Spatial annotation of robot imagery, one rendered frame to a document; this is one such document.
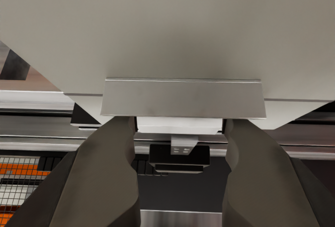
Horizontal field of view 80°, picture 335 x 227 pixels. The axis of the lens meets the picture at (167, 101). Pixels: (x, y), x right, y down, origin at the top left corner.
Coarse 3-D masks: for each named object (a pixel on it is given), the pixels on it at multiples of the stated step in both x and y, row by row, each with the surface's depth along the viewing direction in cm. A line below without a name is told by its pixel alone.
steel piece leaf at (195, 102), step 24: (120, 96) 11; (144, 96) 11; (168, 96) 11; (192, 96) 11; (216, 96) 11; (240, 96) 11; (144, 120) 18; (168, 120) 18; (192, 120) 18; (216, 120) 18
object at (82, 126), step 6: (78, 108) 22; (72, 114) 22; (78, 114) 22; (84, 114) 22; (72, 120) 22; (78, 120) 22; (84, 120) 22; (90, 120) 22; (96, 120) 22; (84, 126) 23; (90, 126) 23; (96, 126) 22; (216, 132) 23
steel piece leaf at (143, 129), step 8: (144, 128) 21; (152, 128) 21; (160, 128) 21; (168, 128) 21; (176, 128) 21; (184, 128) 21; (192, 128) 21; (200, 128) 21; (208, 128) 20; (216, 128) 20
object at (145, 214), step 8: (144, 216) 19; (152, 216) 19; (160, 216) 19; (168, 216) 19; (176, 216) 19; (184, 216) 19; (192, 216) 19; (200, 216) 19; (208, 216) 19; (216, 216) 19; (144, 224) 19; (152, 224) 19; (160, 224) 19; (168, 224) 19; (176, 224) 19; (184, 224) 19; (192, 224) 19; (200, 224) 19; (208, 224) 19; (216, 224) 19
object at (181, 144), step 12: (156, 144) 40; (168, 144) 40; (180, 144) 28; (192, 144) 28; (156, 156) 39; (168, 156) 39; (180, 156) 39; (192, 156) 39; (204, 156) 39; (156, 168) 39; (168, 168) 39; (180, 168) 39; (192, 168) 39
